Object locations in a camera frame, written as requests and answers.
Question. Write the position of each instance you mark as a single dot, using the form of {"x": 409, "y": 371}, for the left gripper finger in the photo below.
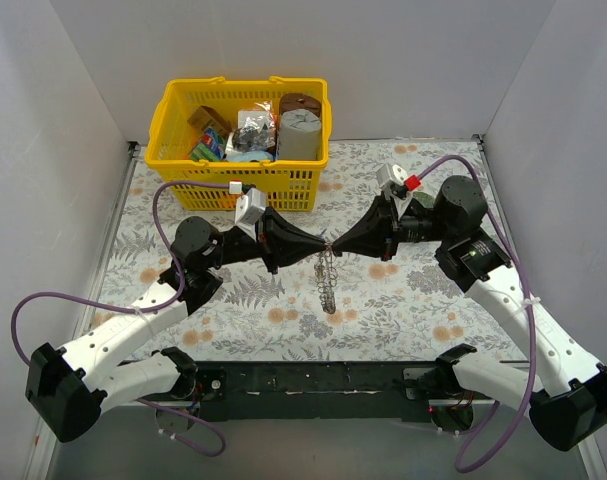
{"x": 283, "y": 253}
{"x": 281, "y": 233}

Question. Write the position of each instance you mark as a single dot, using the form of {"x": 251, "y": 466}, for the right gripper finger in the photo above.
{"x": 369, "y": 244}
{"x": 378, "y": 218}

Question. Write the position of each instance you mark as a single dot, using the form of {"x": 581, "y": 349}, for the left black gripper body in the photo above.
{"x": 268, "y": 241}

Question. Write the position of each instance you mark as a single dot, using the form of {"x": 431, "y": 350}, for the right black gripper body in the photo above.
{"x": 390, "y": 230}

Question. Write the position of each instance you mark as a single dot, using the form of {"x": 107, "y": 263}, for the metal ring disc with keyrings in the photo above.
{"x": 326, "y": 279}

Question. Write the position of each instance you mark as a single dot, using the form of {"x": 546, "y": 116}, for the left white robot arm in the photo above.
{"x": 72, "y": 386}

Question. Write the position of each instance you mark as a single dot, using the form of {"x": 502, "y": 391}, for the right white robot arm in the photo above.
{"x": 568, "y": 401}

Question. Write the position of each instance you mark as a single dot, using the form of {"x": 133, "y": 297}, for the green woven ball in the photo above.
{"x": 425, "y": 199}

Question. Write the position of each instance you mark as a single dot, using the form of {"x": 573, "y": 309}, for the floral patterned mat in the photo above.
{"x": 403, "y": 309}

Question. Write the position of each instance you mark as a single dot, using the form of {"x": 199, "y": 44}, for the silver foil bag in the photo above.
{"x": 255, "y": 131}

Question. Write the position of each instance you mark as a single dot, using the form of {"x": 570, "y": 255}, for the green snack packet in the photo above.
{"x": 210, "y": 146}

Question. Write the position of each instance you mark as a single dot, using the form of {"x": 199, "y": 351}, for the brown cardboard box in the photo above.
{"x": 205, "y": 117}

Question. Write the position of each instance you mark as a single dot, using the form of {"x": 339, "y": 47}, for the brown cylinder roll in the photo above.
{"x": 296, "y": 101}

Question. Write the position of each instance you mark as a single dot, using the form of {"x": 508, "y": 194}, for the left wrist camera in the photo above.
{"x": 250, "y": 206}

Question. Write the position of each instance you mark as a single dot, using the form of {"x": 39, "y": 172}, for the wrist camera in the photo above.
{"x": 250, "y": 206}
{"x": 395, "y": 182}

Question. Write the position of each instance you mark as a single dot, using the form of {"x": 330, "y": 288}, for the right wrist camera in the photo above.
{"x": 395, "y": 182}

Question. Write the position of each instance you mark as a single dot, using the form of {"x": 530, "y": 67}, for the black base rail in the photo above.
{"x": 289, "y": 390}

